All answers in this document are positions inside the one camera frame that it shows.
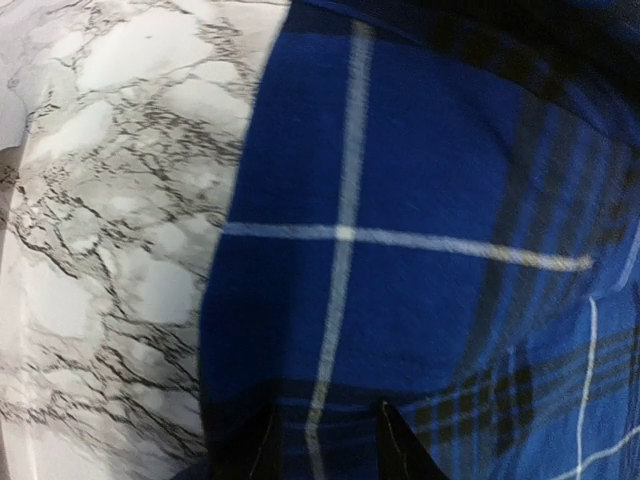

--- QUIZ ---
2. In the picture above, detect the blue plaid long sleeve shirt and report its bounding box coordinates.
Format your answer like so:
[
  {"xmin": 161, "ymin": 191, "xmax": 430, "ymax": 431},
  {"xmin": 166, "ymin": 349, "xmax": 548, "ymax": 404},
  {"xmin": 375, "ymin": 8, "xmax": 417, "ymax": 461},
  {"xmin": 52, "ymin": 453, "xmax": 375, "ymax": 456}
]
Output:
[{"xmin": 199, "ymin": 1, "xmax": 639, "ymax": 479}]

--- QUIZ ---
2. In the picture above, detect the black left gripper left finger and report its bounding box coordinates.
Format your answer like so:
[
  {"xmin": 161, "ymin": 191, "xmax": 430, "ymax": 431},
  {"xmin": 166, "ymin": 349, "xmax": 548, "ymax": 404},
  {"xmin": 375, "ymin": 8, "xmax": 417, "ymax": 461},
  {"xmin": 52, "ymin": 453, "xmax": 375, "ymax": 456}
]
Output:
[{"xmin": 202, "ymin": 404, "xmax": 282, "ymax": 480}]

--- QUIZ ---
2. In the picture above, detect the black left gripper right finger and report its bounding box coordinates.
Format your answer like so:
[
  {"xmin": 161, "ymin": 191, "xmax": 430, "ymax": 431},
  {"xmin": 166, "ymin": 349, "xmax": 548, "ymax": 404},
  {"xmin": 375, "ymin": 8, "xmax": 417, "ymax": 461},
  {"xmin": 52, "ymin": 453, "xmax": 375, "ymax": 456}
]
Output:
[{"xmin": 377, "ymin": 401, "xmax": 448, "ymax": 480}]

